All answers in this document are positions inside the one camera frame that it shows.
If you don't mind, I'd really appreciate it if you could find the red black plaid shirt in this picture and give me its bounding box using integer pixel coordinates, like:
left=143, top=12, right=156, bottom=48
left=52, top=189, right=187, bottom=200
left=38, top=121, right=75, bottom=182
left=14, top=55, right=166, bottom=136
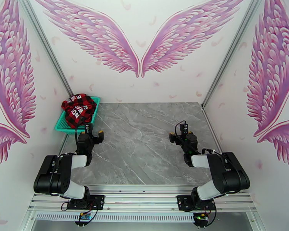
left=60, top=93, right=98, bottom=129

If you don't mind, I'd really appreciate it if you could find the teal plastic mesh basket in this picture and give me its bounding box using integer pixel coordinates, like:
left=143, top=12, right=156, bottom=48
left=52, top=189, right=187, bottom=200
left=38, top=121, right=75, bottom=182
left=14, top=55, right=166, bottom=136
left=54, top=96, right=101, bottom=136

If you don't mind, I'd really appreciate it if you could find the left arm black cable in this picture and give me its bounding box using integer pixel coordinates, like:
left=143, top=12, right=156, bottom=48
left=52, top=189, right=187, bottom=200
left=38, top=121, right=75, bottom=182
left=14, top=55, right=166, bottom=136
left=74, top=126, right=87, bottom=142

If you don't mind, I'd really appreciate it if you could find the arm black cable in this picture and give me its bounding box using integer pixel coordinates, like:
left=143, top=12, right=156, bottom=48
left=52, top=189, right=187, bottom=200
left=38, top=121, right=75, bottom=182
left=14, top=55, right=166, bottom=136
left=74, top=126, right=87, bottom=142
left=174, top=120, right=187, bottom=133

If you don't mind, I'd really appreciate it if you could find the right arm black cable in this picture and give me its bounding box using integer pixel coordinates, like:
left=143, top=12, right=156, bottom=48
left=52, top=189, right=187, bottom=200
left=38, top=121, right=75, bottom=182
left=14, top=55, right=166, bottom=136
left=174, top=120, right=187, bottom=133

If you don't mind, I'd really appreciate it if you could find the aluminium table side rail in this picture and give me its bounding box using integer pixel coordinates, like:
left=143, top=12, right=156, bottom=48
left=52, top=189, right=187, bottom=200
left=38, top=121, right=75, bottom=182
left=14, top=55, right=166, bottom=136
left=202, top=106, right=224, bottom=154
left=58, top=134, right=71, bottom=156

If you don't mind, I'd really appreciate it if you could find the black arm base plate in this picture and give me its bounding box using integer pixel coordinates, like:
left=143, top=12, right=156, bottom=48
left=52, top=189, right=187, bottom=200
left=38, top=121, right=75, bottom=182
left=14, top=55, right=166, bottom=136
left=67, top=194, right=105, bottom=211
left=177, top=194, right=217, bottom=212

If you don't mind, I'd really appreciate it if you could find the aluminium mounting rail frame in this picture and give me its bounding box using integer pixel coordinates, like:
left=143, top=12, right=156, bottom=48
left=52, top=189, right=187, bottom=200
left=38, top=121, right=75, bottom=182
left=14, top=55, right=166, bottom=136
left=27, top=184, right=258, bottom=213

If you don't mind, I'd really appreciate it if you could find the black board mounting bracket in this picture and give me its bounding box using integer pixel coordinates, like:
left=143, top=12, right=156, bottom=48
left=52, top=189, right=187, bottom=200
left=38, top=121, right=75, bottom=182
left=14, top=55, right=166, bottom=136
left=74, top=219, right=90, bottom=228
left=193, top=219, right=209, bottom=228

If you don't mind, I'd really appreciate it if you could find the white perforated cable tray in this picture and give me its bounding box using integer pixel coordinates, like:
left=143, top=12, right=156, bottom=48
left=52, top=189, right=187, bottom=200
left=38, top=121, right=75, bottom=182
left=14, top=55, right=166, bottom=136
left=35, top=212, right=196, bottom=223

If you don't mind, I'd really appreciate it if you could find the aluminium corner post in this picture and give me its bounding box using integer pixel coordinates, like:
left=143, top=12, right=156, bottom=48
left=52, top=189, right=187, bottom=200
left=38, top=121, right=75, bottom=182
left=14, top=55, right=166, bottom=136
left=202, top=0, right=264, bottom=108
left=16, top=0, right=75, bottom=97

